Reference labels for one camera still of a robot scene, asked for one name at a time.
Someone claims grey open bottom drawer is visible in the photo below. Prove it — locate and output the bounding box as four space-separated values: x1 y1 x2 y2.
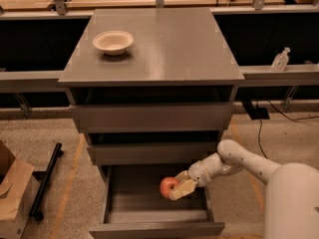
89 163 224 239

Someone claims grey drawer cabinet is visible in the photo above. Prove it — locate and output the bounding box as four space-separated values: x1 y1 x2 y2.
58 7 245 181

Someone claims brown cardboard box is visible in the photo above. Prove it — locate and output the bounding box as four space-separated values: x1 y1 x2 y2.
0 141 39 239

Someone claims grey metal rail shelf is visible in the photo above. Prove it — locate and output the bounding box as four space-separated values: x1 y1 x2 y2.
0 64 319 94

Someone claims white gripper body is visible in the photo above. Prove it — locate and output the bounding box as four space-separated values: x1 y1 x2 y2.
188 160 211 187

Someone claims grey top drawer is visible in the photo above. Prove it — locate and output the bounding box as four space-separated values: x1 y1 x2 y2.
69 103 232 132

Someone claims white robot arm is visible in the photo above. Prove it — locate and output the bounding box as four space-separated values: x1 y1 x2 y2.
160 139 319 239

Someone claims clear sanitizer pump bottle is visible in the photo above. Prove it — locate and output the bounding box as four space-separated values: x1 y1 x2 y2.
271 47 290 72

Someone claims black floor power box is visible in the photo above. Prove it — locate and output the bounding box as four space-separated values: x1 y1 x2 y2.
241 101 270 120

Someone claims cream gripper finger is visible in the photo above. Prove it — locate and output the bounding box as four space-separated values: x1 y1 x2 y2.
175 170 189 181
168 179 196 200

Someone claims black floor cable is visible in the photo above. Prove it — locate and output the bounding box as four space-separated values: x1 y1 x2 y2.
256 100 319 160

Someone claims grey middle drawer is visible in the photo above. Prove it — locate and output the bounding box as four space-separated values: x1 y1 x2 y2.
88 141 216 165

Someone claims black metal bar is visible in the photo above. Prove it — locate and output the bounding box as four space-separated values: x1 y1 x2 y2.
29 142 64 222

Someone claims red apple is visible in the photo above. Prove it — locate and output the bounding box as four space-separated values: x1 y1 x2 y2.
159 177 179 199

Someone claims white paper bowl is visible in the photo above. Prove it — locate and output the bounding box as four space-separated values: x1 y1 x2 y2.
93 31 134 56

